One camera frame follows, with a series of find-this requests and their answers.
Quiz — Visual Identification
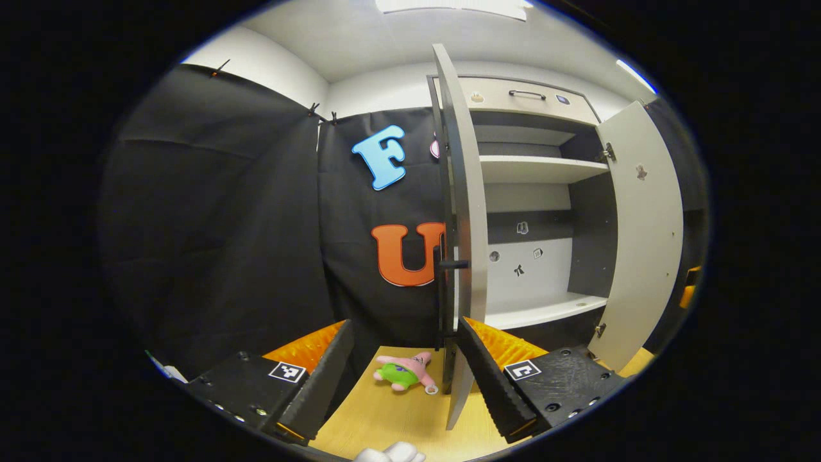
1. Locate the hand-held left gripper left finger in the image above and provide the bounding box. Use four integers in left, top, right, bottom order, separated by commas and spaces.
186, 319, 355, 443

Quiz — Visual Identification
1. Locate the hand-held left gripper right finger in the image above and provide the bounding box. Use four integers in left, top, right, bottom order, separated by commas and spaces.
457, 316, 626, 443

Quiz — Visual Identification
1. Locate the grey shoe cabinet door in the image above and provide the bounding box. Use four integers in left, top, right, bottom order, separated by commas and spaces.
428, 44, 489, 431
587, 101, 685, 373

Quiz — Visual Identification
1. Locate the grey double-door shoe cabinet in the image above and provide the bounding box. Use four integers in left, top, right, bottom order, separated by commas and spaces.
427, 74, 620, 350

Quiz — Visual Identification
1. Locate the black door handle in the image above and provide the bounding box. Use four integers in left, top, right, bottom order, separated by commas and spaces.
433, 246, 470, 350

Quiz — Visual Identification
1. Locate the grey cabinet drawer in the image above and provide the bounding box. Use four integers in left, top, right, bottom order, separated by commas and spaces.
435, 76, 602, 126

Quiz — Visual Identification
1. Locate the pink green plush toy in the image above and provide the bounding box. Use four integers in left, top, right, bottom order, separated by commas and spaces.
373, 351, 441, 395

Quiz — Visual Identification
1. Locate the white rounded object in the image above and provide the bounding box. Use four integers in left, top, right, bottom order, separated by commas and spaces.
354, 441, 427, 462

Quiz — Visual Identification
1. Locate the white paper sheet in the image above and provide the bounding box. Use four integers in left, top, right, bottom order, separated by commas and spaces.
145, 350, 189, 384

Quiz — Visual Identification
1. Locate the black backdrop cloth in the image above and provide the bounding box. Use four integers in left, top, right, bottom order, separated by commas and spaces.
99, 64, 709, 379

